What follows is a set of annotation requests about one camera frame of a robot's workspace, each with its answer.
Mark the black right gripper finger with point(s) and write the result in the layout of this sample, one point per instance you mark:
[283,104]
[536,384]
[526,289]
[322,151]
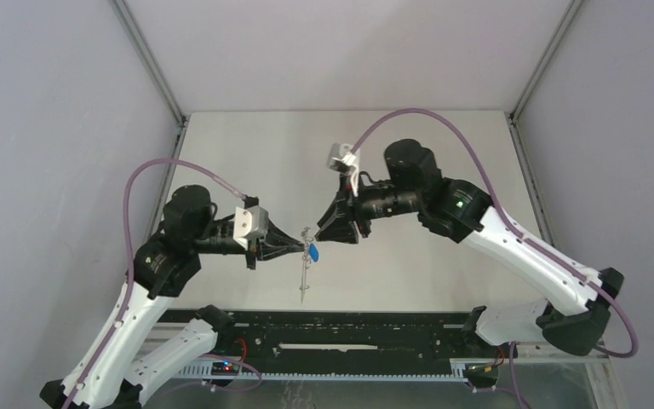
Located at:
[344,233]
[340,212]

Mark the metal oval keyring plate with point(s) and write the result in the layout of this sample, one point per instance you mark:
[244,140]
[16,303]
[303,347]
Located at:
[306,258]

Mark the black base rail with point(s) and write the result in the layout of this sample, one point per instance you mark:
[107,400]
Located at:
[380,344]

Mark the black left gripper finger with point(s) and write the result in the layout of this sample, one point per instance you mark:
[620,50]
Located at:
[267,252]
[277,238]

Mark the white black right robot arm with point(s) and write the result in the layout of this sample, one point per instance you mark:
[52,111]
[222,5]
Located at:
[575,304]

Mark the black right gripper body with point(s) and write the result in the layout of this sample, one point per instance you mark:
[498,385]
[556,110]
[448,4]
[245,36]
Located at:
[381,201]

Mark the aluminium frame post right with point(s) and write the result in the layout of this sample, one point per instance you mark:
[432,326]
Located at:
[561,31]

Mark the aluminium frame post left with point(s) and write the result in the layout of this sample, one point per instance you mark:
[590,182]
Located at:
[133,31]

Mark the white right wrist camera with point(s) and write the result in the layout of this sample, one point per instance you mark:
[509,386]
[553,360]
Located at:
[342,159]

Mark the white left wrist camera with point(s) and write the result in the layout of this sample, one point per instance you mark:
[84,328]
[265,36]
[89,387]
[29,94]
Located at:
[249,224]

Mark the aluminium frame post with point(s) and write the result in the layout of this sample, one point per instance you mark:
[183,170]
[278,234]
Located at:
[133,31]
[561,31]

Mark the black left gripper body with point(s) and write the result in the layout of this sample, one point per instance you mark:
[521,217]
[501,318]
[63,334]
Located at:
[214,241]

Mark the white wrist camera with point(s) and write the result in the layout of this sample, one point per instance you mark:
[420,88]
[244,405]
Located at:
[342,159]
[249,224]

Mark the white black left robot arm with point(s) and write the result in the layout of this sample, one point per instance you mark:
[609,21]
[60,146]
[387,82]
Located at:
[110,375]

